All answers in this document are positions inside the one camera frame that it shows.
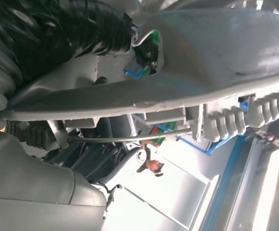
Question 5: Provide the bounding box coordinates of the person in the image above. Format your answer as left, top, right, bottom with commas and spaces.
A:
136, 140, 166, 179

